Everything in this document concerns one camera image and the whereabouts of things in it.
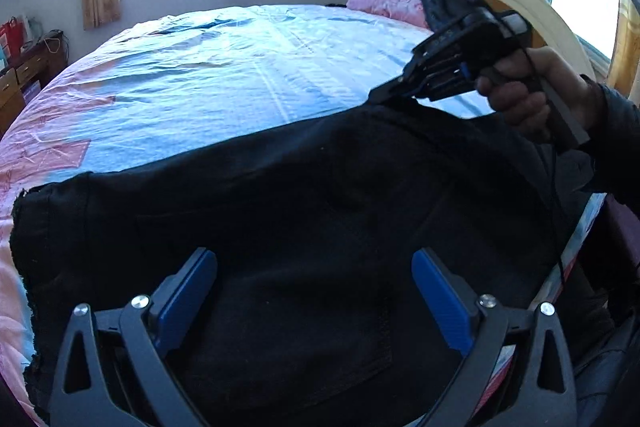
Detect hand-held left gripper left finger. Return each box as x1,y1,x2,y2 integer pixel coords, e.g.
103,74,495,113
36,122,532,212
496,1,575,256
48,247,218,427

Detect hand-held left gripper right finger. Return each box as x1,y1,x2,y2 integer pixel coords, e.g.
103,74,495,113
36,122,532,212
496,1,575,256
411,248,579,427

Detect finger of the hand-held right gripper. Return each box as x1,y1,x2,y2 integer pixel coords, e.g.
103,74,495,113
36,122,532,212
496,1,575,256
400,76,477,104
369,51,437,104

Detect black pants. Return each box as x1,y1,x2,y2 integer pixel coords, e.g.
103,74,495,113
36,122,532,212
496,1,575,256
11,103,617,427

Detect person's right forearm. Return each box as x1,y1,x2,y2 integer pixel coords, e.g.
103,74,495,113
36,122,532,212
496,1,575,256
575,81,640,208

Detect person's right hand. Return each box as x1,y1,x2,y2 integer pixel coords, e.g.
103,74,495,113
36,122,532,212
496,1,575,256
475,46,609,144

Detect pink pillow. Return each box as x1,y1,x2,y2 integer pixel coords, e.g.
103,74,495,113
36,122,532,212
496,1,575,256
346,0,431,30

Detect wooden bed headboard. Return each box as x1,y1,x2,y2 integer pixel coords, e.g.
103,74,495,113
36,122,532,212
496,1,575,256
395,0,598,84

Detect bed with blue pink sheet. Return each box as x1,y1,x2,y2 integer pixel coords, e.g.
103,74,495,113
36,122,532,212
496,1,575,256
0,3,607,427

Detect person's dark clothing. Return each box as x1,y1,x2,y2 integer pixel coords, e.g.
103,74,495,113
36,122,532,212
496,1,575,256
570,192,640,427

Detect wooden dresser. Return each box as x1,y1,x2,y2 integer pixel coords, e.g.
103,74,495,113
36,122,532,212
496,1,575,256
0,38,69,138

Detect red paper bag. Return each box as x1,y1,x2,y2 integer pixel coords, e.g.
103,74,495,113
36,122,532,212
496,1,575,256
0,17,27,58

